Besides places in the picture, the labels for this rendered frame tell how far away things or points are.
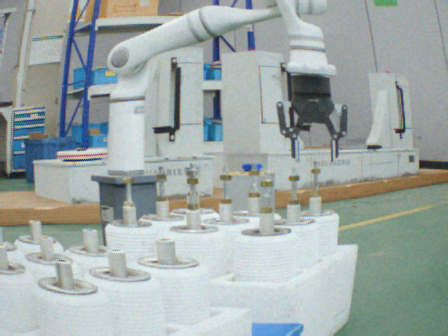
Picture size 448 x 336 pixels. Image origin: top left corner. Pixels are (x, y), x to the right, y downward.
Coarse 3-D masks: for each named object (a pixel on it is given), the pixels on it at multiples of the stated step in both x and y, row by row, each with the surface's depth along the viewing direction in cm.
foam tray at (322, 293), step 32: (320, 256) 137; (352, 256) 143; (224, 288) 116; (256, 288) 114; (288, 288) 112; (320, 288) 124; (352, 288) 147; (256, 320) 114; (288, 320) 112; (320, 320) 127
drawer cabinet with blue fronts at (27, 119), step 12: (24, 108) 660; (36, 108) 672; (0, 120) 691; (12, 120) 651; (24, 120) 660; (36, 120) 670; (0, 132) 690; (12, 132) 653; (24, 132) 660; (0, 144) 689; (12, 144) 653; (0, 156) 690; (12, 156) 655; (24, 156) 663; (0, 168) 691; (12, 168) 654; (24, 168) 665
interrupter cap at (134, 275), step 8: (96, 272) 82; (104, 272) 83; (128, 272) 84; (136, 272) 84; (144, 272) 84; (112, 280) 79; (120, 280) 79; (128, 280) 79; (136, 280) 80; (144, 280) 81
